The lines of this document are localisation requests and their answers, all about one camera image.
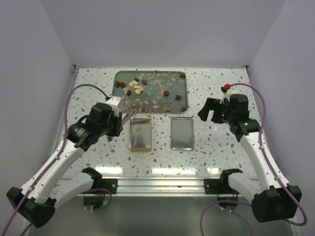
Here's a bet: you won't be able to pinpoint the dark chocolate left pair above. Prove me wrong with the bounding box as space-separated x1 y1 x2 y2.
116 82 126 88

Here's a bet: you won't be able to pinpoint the aluminium front rail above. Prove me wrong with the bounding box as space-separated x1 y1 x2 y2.
98 177 236 197

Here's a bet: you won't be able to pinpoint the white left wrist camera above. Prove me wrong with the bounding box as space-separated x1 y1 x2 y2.
105 96 122 113

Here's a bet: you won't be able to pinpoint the gold tin box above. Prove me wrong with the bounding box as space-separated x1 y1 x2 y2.
129 115 152 152

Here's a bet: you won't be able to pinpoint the purple cable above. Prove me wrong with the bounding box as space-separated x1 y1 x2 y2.
199 82 308 236
0 84 110 236

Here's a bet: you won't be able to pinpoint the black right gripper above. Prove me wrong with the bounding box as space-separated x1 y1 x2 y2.
197 97 235 124

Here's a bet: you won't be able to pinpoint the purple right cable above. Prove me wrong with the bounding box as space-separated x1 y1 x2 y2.
199 82 308 236

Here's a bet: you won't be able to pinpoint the white square chocolate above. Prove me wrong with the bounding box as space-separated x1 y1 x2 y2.
128 80 138 88

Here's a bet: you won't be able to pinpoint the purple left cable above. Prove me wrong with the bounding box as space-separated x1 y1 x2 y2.
0 84 110 236

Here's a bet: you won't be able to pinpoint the blue floral serving tray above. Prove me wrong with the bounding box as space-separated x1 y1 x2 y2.
112 71 188 114

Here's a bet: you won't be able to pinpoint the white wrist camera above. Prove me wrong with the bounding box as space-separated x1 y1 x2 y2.
105 96 122 113
220 84 236 104

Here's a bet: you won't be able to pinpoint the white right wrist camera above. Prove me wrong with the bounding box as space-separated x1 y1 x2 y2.
220 84 236 104

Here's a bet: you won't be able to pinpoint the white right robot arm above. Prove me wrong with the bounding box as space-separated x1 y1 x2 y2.
198 94 302 223

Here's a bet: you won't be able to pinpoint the metal tongs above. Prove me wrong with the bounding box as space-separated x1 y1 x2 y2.
116 105 139 137

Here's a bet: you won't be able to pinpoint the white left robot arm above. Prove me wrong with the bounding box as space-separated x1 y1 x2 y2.
6 97 123 228

